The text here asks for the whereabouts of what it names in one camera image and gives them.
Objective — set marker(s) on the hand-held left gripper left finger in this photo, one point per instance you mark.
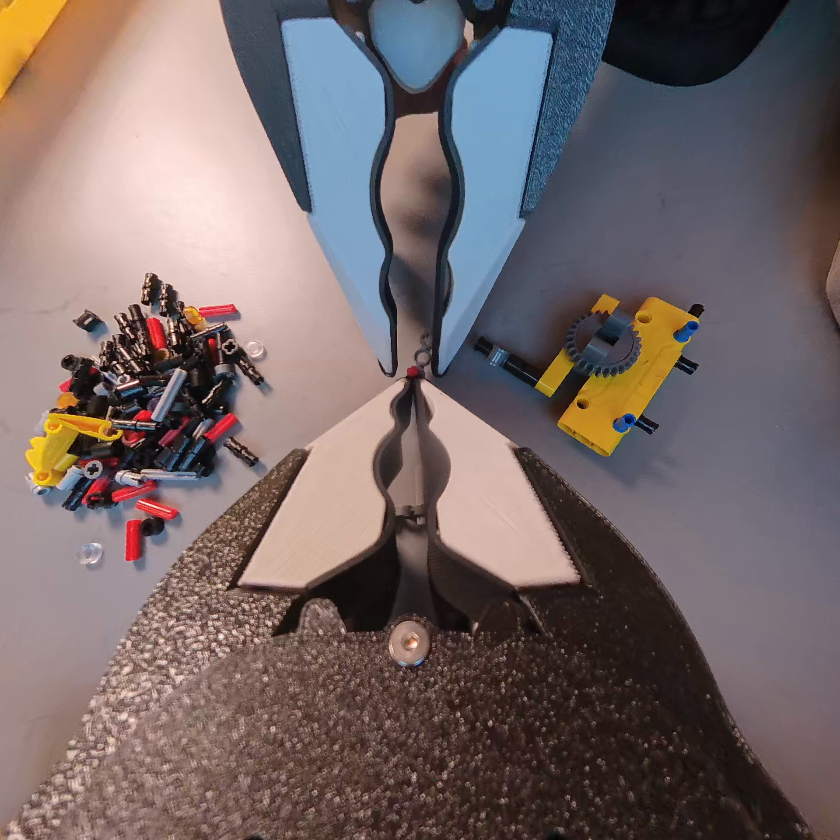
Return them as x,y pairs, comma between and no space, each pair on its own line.
321,512

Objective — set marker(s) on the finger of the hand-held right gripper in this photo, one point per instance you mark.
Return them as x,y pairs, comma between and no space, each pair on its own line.
499,164
334,164

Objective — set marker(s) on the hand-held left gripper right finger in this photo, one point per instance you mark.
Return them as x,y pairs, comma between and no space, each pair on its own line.
499,512

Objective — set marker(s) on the red and grey pin piece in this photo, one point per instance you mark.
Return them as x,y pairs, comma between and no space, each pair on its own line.
412,372

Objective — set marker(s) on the yellow beam assembly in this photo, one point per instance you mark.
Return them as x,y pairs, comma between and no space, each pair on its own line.
630,380

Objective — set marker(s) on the pile of small building pieces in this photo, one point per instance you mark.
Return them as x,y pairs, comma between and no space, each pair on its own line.
151,420

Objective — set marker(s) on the yellow storage bin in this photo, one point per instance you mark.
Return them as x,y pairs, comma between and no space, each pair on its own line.
26,39

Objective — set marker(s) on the clear round stud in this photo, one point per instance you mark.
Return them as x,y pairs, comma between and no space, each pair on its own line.
90,553
256,349

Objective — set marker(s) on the person's beige sweatshirt torso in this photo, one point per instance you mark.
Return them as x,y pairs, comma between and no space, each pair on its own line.
833,289

